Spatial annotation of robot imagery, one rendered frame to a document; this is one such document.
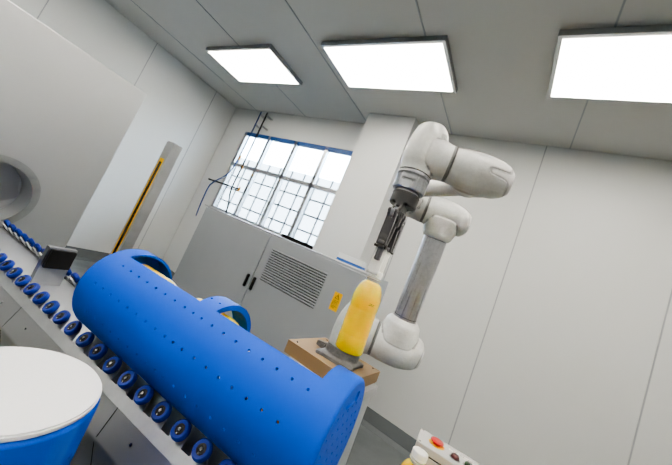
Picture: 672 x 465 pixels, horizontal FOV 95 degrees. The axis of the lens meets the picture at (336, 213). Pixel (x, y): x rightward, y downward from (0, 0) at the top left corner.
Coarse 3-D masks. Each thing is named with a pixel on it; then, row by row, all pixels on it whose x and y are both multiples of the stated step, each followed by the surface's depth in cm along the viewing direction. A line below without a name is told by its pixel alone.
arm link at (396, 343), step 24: (432, 216) 131; (456, 216) 129; (432, 240) 132; (432, 264) 131; (408, 288) 133; (408, 312) 131; (384, 336) 130; (408, 336) 128; (384, 360) 130; (408, 360) 127
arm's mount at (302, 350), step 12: (288, 348) 136; (300, 348) 133; (312, 348) 138; (300, 360) 131; (312, 360) 129; (324, 360) 129; (360, 360) 151; (324, 372) 125; (360, 372) 133; (372, 372) 140
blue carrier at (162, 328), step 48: (96, 288) 90; (144, 288) 87; (96, 336) 92; (144, 336) 79; (192, 336) 75; (240, 336) 75; (192, 384) 70; (240, 384) 66; (288, 384) 65; (336, 384) 66; (240, 432) 63; (288, 432) 60; (336, 432) 65
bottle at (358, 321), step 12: (360, 288) 78; (372, 288) 77; (360, 300) 77; (372, 300) 76; (348, 312) 78; (360, 312) 76; (372, 312) 77; (348, 324) 76; (360, 324) 75; (372, 324) 78; (348, 336) 75; (360, 336) 75; (348, 348) 75; (360, 348) 75
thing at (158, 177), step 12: (168, 144) 166; (168, 156) 164; (156, 168) 164; (168, 168) 166; (156, 180) 162; (144, 192) 162; (156, 192) 164; (144, 204) 161; (132, 216) 160; (144, 216) 163; (132, 228) 159; (120, 240) 158; (132, 240) 161
